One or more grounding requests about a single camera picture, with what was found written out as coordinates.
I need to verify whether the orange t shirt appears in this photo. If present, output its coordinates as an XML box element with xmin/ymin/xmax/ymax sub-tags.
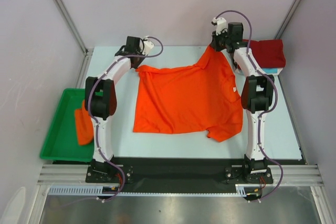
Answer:
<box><xmin>133</xmin><ymin>47</ymin><xmax>243</xmax><ymax>142</ymax></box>
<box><xmin>75</xmin><ymin>100</ymin><xmax>94</xmax><ymax>146</ymax></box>

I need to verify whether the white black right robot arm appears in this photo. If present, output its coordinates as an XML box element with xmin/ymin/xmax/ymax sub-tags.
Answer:
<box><xmin>211</xmin><ymin>18</ymin><xmax>277</xmax><ymax>186</ymax></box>

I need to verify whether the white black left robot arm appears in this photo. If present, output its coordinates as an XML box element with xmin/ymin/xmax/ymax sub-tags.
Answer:
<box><xmin>85</xmin><ymin>36</ymin><xmax>148</xmax><ymax>183</ymax></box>

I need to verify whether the folded dark red t shirt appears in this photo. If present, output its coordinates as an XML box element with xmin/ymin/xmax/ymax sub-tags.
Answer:
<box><xmin>250</xmin><ymin>39</ymin><xmax>286</xmax><ymax>68</ymax></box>

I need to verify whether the folded turquoise t shirt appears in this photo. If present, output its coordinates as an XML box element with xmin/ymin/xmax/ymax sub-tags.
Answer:
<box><xmin>262</xmin><ymin>68</ymin><xmax>278</xmax><ymax>76</ymax></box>

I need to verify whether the orange t shirt in tray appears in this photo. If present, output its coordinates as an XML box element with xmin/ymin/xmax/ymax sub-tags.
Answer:
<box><xmin>75</xmin><ymin>100</ymin><xmax>94</xmax><ymax>146</ymax></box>

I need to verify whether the green plastic tray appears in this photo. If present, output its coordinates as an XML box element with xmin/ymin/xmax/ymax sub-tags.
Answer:
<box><xmin>40</xmin><ymin>88</ymin><xmax>94</xmax><ymax>163</ymax></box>

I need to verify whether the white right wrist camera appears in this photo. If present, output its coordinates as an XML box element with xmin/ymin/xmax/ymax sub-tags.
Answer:
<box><xmin>212</xmin><ymin>17</ymin><xmax>227</xmax><ymax>36</ymax></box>

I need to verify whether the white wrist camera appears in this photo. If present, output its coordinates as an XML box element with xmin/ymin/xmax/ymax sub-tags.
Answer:
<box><xmin>212</xmin><ymin>17</ymin><xmax>227</xmax><ymax>36</ymax></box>
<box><xmin>142</xmin><ymin>36</ymin><xmax>154</xmax><ymax>55</ymax></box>

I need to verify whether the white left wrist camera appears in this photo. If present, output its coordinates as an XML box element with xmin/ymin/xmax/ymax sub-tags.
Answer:
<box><xmin>142</xmin><ymin>36</ymin><xmax>154</xmax><ymax>55</ymax></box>

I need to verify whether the right aluminium corner post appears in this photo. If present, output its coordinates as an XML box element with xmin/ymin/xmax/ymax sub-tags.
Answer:
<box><xmin>274</xmin><ymin>0</ymin><xmax>302</xmax><ymax>39</ymax></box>

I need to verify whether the aluminium corner post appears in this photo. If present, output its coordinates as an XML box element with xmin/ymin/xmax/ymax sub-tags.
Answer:
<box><xmin>36</xmin><ymin>0</ymin><xmax>90</xmax><ymax>54</ymax></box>
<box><xmin>274</xmin><ymin>0</ymin><xmax>302</xmax><ymax>39</ymax></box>

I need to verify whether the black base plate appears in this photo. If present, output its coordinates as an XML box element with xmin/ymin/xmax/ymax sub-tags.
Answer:
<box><xmin>52</xmin><ymin>157</ymin><xmax>308</xmax><ymax>196</ymax></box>

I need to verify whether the left aluminium corner post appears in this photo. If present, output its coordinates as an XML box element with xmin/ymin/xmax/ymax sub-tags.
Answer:
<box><xmin>36</xmin><ymin>0</ymin><xmax>90</xmax><ymax>54</ymax></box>

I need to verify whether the aluminium front rail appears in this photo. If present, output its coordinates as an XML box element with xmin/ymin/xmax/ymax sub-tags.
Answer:
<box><xmin>37</xmin><ymin>164</ymin><xmax>324</xmax><ymax>186</ymax></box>

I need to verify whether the grey slotted cable duct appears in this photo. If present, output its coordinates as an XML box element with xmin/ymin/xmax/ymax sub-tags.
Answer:
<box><xmin>48</xmin><ymin>184</ymin><xmax>259</xmax><ymax>197</ymax></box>

